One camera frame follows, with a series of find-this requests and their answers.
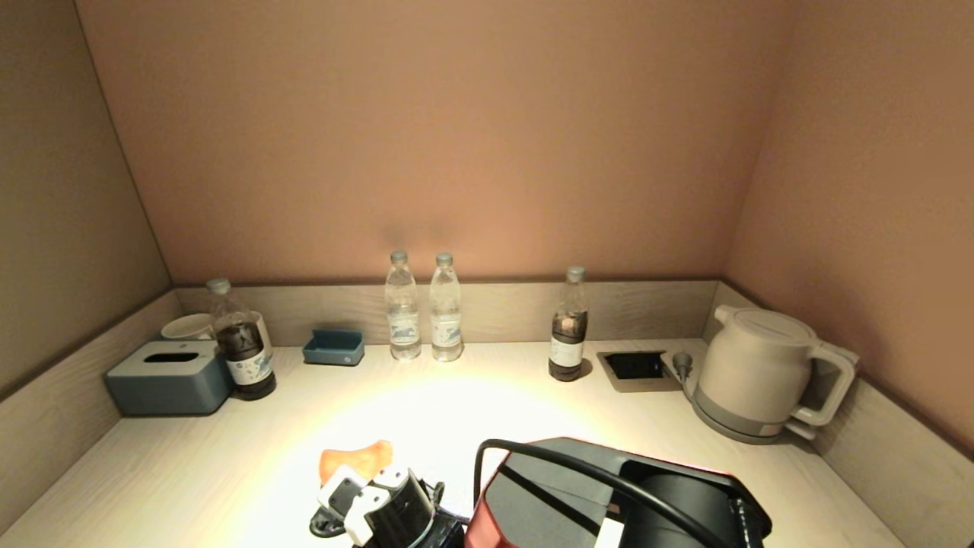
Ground white paper cup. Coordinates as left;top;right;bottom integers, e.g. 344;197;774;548
160;312;215;342

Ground white electric kettle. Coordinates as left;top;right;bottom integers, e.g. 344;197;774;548
693;304;861;439

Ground clear water bottle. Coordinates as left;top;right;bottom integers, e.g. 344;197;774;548
384;250;423;361
428;252;465;363

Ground orange fluffy cloth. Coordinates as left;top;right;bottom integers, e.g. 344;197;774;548
319;439;395;486

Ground black and white wrist camera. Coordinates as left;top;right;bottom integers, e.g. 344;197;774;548
307;464;447;548

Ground small blue plastic tray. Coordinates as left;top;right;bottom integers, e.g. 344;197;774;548
302;328;366;368

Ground recessed black power socket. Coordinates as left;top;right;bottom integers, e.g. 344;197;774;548
597;349;684;393

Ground dark drink bottle white label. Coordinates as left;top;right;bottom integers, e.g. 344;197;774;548
204;277;279;402
548;265;590;382

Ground blue-grey tissue box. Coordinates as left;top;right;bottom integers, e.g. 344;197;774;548
104;339;234;417

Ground grey kettle base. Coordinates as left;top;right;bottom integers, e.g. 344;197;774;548
688;377;809;447

